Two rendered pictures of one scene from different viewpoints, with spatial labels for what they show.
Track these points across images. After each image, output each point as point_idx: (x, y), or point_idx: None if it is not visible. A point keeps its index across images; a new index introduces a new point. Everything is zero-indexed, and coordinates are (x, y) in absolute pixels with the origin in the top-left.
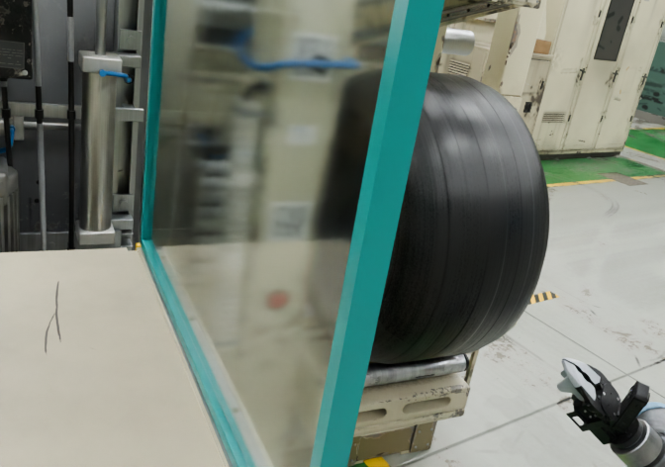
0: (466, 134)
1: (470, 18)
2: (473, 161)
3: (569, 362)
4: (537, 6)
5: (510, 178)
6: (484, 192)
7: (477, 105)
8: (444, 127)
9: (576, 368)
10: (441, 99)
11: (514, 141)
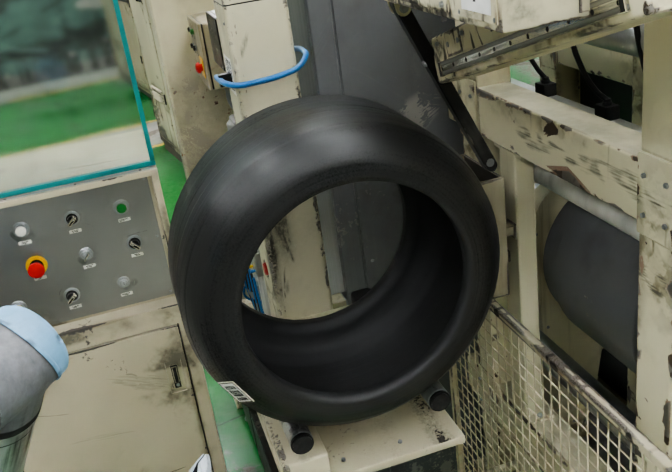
0: (207, 160)
1: (557, 42)
2: (190, 183)
3: (200, 459)
4: (499, 29)
5: (188, 211)
6: (179, 212)
7: (243, 140)
8: (209, 148)
9: (194, 468)
10: (239, 127)
11: (212, 182)
